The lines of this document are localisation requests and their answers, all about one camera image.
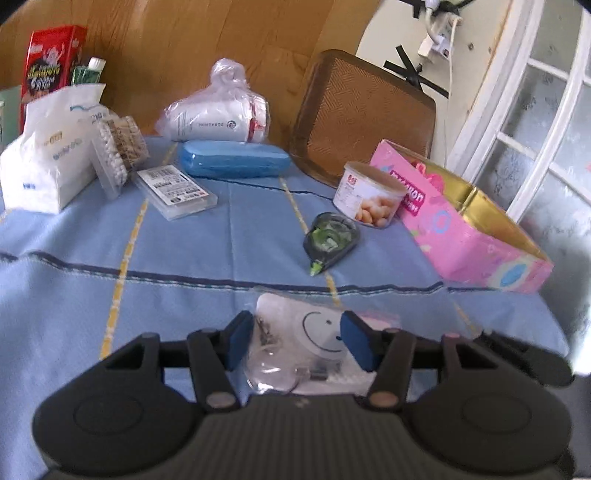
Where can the red cardboard box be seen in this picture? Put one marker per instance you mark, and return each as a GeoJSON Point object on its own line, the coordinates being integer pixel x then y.
{"type": "Point", "coordinates": [48, 64]}

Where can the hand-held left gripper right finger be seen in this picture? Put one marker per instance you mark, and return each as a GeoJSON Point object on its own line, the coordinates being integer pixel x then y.
{"type": "Point", "coordinates": [358, 344]}

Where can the blue glasses case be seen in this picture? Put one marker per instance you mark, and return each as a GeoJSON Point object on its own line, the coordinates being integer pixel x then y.
{"type": "Point", "coordinates": [233, 159]}

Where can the brown woven chair back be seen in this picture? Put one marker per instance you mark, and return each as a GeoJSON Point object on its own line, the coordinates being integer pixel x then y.
{"type": "Point", "coordinates": [364, 117]}

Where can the black tape cross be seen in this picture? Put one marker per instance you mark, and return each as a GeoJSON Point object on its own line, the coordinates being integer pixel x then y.
{"type": "Point", "coordinates": [411, 69]}

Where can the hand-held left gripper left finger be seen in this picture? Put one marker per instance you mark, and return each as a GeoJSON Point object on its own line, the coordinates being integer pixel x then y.
{"type": "Point", "coordinates": [240, 340]}

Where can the white power strip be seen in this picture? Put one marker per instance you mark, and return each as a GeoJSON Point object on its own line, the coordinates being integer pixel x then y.
{"type": "Point", "coordinates": [443, 21]}

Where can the white plug adapter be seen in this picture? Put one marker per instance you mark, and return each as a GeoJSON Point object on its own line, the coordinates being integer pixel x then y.
{"type": "Point", "coordinates": [433, 47]}

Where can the white tin can of beans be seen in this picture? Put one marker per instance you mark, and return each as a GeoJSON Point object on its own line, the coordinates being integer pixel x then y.
{"type": "Point", "coordinates": [368, 194]}

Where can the white bottle in plastic bag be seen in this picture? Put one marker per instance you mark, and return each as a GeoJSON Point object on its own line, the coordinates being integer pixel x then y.
{"type": "Point", "coordinates": [217, 117]}

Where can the blue tablecloth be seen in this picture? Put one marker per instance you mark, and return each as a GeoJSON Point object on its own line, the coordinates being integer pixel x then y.
{"type": "Point", "coordinates": [194, 249]}

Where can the clear box of cotton swabs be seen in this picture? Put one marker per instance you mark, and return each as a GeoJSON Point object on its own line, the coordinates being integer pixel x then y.
{"type": "Point", "coordinates": [117, 150]}

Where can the clear bag with smiley pouch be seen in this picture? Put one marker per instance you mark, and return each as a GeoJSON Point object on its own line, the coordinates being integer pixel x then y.
{"type": "Point", "coordinates": [308, 339]}

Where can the green correction tape dispenser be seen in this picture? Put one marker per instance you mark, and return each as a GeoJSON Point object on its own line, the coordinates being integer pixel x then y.
{"type": "Point", "coordinates": [328, 241]}

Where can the pale green box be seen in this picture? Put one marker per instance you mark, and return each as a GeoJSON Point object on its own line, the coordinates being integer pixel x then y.
{"type": "Point", "coordinates": [7, 117]}

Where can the green tube with white cap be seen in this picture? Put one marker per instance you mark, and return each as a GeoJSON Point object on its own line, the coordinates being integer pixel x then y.
{"type": "Point", "coordinates": [87, 73]}

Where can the pink cardboard box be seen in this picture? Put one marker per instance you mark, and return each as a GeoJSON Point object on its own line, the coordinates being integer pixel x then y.
{"type": "Point", "coordinates": [455, 235]}

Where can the white tissue pack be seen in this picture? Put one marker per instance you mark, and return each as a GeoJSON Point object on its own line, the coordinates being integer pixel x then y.
{"type": "Point", "coordinates": [46, 152]}

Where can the clear plastic case with label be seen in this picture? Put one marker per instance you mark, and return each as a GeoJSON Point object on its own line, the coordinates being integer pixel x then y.
{"type": "Point", "coordinates": [175, 190]}

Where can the white framed glass door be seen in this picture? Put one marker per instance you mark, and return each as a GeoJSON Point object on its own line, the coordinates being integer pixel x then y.
{"type": "Point", "coordinates": [531, 115]}

